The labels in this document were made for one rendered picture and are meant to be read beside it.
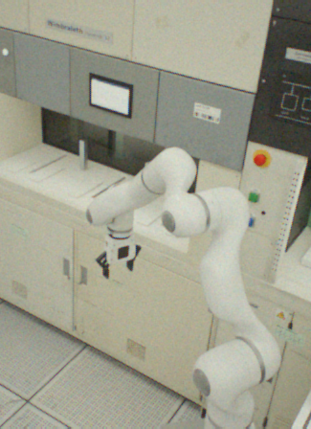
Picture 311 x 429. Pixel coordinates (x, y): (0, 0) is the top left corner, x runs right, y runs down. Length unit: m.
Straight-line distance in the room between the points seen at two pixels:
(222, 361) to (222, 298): 0.14
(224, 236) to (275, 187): 0.64
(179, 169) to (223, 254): 0.23
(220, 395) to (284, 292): 0.85
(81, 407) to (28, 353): 0.44
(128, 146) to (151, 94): 0.77
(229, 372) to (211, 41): 1.07
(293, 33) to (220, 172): 0.54
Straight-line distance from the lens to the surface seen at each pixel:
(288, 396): 2.44
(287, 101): 1.84
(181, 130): 2.03
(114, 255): 1.78
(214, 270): 1.32
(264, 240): 2.07
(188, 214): 1.26
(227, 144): 1.96
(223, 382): 1.35
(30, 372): 2.93
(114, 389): 2.84
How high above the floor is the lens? 2.13
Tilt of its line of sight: 31 degrees down
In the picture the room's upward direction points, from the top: 5 degrees clockwise
